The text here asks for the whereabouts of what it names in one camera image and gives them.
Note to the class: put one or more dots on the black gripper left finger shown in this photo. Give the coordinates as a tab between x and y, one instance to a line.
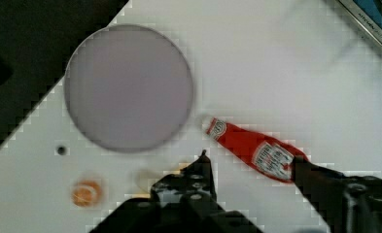
178	203

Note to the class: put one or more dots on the toaster oven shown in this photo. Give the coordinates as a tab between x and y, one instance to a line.
368	16

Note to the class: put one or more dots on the purple round plate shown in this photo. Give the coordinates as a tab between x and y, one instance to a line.
128	88

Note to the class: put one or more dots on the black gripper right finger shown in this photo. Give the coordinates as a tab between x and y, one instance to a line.
347	204

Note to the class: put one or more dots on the red felt ketchup bottle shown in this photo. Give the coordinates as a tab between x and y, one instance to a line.
265	154

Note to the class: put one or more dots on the orange slice toy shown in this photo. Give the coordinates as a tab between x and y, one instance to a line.
86	193

